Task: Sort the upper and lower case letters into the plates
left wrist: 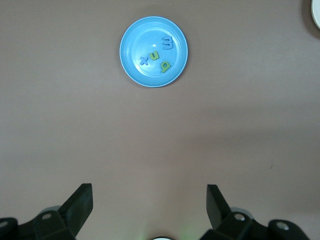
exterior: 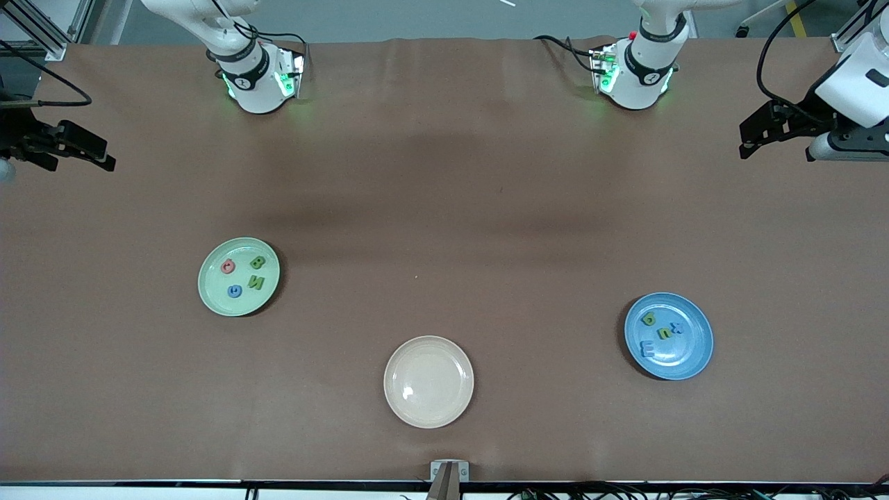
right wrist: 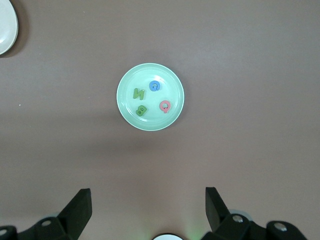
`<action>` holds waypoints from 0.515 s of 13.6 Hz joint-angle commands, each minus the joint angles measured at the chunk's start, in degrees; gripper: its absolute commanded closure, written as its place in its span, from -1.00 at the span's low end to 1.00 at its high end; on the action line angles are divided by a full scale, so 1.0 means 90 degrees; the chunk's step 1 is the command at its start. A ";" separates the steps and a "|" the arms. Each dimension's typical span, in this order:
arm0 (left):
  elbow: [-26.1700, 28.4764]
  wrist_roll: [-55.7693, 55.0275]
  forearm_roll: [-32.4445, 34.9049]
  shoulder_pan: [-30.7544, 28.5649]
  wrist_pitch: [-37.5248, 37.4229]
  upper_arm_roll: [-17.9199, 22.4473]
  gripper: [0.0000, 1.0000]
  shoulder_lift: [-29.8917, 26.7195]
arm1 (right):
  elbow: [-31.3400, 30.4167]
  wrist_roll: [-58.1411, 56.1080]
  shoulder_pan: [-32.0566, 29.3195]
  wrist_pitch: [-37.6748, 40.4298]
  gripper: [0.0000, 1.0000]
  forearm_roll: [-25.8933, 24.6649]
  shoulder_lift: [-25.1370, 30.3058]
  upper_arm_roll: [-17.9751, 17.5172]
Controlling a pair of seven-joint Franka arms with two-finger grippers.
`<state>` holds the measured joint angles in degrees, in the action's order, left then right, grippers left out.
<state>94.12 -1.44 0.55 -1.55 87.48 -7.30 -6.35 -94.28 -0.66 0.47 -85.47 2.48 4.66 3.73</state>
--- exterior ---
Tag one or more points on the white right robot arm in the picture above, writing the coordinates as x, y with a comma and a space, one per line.
253, 90

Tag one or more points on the blue letter E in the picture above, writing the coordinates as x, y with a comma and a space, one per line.
647, 348

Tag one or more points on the green letter N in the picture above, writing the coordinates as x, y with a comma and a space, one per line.
255, 282

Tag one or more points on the pink letter Q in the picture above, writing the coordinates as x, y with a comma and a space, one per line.
224, 267

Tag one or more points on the blue plate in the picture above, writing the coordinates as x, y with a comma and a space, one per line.
687, 361

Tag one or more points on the right gripper black housing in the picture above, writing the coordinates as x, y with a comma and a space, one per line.
15, 134

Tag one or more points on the beige plate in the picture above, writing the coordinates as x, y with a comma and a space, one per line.
428, 381

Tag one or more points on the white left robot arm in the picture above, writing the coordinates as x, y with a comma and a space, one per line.
642, 83

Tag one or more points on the brown table mat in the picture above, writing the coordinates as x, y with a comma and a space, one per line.
444, 139

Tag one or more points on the green letter g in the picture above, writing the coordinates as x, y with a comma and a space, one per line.
647, 321

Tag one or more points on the tan camera pole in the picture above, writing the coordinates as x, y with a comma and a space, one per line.
444, 489

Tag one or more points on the blue letter G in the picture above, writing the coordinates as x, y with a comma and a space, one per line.
231, 292

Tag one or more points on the aluminium frame profile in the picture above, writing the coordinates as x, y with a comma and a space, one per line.
55, 48
844, 38

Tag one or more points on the metal base box green light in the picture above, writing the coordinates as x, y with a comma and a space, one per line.
292, 73
603, 69

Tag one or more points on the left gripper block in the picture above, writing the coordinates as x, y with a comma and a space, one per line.
804, 115

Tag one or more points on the green letter B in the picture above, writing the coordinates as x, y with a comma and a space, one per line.
258, 262

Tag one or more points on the grey metal mounting bracket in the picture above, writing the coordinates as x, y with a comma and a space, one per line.
437, 472

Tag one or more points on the green plate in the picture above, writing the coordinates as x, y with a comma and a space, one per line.
215, 295

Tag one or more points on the white chair base leg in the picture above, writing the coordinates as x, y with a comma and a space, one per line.
743, 30

